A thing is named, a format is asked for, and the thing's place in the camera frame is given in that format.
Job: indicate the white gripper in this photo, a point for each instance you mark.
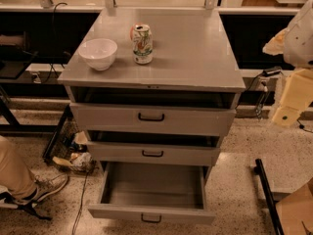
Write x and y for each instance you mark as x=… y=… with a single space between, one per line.
x=300 y=44

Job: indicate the grey bottom drawer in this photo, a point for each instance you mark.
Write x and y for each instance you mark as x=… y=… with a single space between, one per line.
x=153 y=193

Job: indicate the grey drawer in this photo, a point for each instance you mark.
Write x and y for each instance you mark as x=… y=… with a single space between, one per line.
x=153 y=193
x=172 y=113
x=150 y=148

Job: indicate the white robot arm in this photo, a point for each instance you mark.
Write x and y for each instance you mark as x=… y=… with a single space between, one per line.
x=295 y=43

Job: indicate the grey drawer cabinet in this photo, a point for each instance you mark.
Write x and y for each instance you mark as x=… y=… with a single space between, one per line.
x=191 y=53

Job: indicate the grey top drawer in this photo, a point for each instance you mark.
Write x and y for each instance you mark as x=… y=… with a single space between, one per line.
x=172 y=113

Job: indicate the grey middle drawer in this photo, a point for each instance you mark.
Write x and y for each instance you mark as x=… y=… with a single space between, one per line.
x=150 y=148

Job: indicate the black power adapter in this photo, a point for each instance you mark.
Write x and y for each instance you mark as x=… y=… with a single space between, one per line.
x=271 y=71

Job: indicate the black metal bar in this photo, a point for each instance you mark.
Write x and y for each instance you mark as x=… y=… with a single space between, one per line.
x=271 y=204

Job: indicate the cardboard box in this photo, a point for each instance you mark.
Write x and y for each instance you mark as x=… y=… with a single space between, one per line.
x=296 y=211

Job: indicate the white drink can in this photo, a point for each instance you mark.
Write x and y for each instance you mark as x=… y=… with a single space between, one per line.
x=142 y=43

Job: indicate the white bowl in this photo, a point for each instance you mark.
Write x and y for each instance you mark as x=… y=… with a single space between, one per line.
x=99 y=54

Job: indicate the grey sneaker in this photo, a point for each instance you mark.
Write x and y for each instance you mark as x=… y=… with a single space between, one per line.
x=44 y=189

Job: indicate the black chair base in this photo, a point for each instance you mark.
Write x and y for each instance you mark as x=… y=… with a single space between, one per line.
x=6 y=202

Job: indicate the person leg tan trousers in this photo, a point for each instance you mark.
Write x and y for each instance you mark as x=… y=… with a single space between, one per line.
x=14 y=173

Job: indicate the black wire basket with trash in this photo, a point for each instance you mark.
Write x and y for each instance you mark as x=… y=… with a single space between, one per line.
x=64 y=152

